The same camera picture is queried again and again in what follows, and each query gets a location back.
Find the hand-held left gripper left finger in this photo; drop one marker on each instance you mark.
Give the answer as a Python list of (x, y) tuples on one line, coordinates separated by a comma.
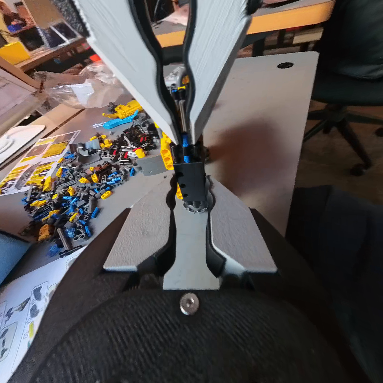
[(140, 236)]

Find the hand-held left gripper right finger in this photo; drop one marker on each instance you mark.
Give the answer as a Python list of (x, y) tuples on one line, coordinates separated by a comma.
[(242, 236)]

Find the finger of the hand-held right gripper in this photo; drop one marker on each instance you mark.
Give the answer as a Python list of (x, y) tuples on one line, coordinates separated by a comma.
[(125, 48), (215, 48)]

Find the yellow toy brick vehicle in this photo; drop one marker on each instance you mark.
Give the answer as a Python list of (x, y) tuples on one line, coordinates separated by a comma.
[(191, 185)]

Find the grey brick axle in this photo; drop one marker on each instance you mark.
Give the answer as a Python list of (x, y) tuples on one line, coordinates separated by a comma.
[(181, 119)]

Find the grey desk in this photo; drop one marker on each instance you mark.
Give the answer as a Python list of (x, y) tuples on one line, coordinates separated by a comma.
[(263, 137)]

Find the clear plastic bags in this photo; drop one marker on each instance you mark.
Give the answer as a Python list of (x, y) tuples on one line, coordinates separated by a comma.
[(78, 87)]

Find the light blue curved brick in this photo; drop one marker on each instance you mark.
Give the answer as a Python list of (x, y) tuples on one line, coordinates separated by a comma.
[(119, 122)]

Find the pile of loose toy bricks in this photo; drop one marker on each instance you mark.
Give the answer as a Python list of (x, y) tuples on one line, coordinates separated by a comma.
[(78, 191)]

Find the orange wooden table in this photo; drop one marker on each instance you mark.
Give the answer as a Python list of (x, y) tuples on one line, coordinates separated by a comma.
[(287, 15)]

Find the yellow sticker sheet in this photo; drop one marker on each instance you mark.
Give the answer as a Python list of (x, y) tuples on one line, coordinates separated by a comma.
[(36, 161)]

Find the blue toy box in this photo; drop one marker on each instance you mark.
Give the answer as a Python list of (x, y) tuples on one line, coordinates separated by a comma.
[(11, 257)]

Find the black office chair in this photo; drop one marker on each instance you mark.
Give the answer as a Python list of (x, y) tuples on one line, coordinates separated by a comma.
[(347, 78)]

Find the building instruction booklet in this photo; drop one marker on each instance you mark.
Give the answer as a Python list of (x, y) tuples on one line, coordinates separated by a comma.
[(24, 317)]

